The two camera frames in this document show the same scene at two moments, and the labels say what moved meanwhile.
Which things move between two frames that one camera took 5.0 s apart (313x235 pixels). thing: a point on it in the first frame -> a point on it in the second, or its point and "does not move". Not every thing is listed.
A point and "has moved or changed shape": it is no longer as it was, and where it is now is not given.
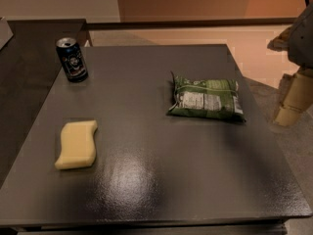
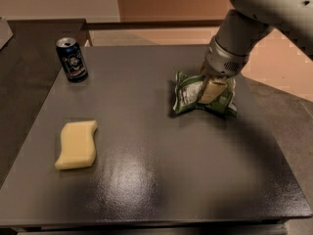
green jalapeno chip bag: [212, 99] has moved or changed shape
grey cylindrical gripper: [302, 39] -> [221, 62]
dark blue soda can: [72, 60] does not move
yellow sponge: [78, 146] does not move
